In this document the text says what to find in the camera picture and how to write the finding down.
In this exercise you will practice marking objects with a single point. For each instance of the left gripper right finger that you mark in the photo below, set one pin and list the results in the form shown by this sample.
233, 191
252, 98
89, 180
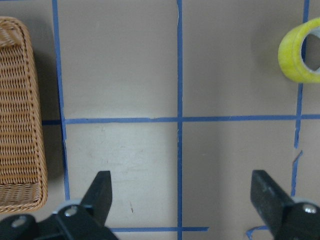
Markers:
270, 201

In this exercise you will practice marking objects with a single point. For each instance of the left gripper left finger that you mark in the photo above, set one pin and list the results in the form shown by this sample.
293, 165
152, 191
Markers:
98, 198

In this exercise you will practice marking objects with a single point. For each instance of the yellow tape roll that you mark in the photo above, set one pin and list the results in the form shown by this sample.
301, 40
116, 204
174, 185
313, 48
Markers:
290, 53

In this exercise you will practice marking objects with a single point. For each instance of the brown wicker basket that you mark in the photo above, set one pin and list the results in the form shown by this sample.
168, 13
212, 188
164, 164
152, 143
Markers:
23, 168

